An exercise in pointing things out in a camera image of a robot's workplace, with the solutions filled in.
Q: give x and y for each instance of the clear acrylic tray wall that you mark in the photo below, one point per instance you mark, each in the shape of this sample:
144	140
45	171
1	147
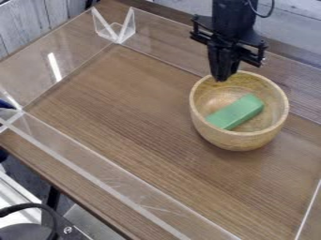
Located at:
101	125

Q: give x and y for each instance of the grey metal base plate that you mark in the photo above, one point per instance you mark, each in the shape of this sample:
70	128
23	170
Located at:
88	224

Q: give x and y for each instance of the black table leg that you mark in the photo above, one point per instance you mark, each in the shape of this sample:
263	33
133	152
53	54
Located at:
54	198

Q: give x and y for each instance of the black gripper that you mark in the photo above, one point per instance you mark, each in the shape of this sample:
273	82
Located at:
228	34

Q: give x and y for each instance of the green rectangular block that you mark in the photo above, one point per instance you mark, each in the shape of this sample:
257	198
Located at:
237	113

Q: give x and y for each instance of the light wooden bowl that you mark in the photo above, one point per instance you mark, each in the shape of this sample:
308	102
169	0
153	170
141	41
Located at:
212	95

